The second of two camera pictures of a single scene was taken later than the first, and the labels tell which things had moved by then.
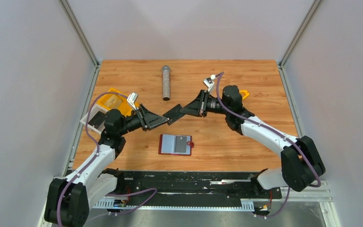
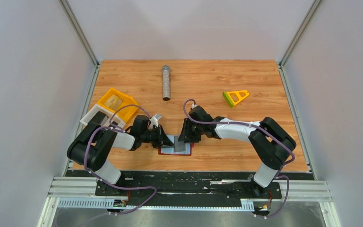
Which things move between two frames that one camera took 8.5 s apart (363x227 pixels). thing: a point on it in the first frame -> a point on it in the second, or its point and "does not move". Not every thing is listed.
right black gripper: (203, 103) -> (185, 130)
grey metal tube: (166, 82) does not move
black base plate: (194, 186) does not move
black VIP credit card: (98, 119) does not move
